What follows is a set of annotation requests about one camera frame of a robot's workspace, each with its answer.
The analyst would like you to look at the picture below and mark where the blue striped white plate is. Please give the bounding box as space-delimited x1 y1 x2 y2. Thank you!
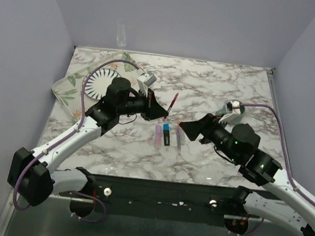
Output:
84 67 120 100

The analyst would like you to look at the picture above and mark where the floral rectangular tray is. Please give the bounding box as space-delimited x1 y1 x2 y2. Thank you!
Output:
52 47 145 122

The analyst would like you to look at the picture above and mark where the green ceramic cup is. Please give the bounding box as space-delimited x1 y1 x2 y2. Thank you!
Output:
215 105 245 125

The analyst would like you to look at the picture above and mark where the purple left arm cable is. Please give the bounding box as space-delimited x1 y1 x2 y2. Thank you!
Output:
10 49 145 226

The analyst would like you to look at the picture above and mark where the pink thin pen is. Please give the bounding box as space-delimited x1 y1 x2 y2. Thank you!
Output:
167 92 179 114

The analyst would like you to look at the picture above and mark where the orange clear marker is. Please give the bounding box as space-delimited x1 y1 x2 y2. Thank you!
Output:
180 130 186 145

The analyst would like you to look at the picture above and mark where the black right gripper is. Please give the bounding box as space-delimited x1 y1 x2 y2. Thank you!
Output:
175 109 245 163

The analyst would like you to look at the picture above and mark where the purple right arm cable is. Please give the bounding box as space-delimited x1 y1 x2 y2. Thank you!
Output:
223 101 315 236

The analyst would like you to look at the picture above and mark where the blue pen cap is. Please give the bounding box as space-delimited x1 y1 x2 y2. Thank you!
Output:
163 123 169 131

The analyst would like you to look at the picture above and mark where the blue black highlighter pen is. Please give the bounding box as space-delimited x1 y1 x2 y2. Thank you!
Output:
163 130 170 146

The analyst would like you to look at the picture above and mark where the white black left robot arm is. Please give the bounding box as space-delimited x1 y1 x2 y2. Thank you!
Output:
7 77 168 210

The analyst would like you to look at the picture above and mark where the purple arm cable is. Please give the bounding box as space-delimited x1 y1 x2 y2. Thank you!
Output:
223 101 315 236
10 49 145 226

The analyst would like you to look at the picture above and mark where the grey pen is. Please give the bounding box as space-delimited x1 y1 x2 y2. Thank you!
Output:
176 127 181 150

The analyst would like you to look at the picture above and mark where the pink highlighter pen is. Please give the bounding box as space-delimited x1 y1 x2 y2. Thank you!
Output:
155 132 162 149

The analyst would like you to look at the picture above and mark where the clear champagne glass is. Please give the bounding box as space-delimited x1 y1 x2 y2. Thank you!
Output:
116 19 127 50

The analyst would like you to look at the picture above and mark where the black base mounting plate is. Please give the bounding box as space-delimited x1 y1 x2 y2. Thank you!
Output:
57 166 264 233

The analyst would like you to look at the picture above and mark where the purple pen cap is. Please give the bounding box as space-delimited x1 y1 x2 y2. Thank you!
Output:
155 125 162 134

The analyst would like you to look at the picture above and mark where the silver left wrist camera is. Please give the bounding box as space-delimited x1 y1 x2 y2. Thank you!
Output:
137 72 157 97

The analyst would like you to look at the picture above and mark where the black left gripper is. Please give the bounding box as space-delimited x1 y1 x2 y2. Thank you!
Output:
117 85 172 124

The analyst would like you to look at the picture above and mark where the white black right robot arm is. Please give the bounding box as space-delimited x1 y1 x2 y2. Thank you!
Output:
179 113 315 236

